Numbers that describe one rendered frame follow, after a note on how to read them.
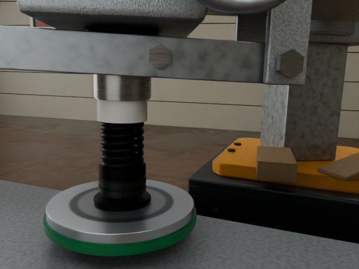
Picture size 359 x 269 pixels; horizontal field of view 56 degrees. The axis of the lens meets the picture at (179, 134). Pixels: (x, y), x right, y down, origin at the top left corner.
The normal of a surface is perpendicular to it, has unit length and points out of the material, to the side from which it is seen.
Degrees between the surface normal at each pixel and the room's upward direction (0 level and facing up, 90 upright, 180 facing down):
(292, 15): 90
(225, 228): 0
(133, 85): 90
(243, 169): 90
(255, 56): 90
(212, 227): 0
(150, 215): 0
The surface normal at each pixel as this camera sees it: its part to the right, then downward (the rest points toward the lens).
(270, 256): 0.03, -0.98
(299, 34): 0.08, 0.18
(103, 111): -0.57, 0.13
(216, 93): -0.25, 0.17
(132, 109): 0.54, 0.16
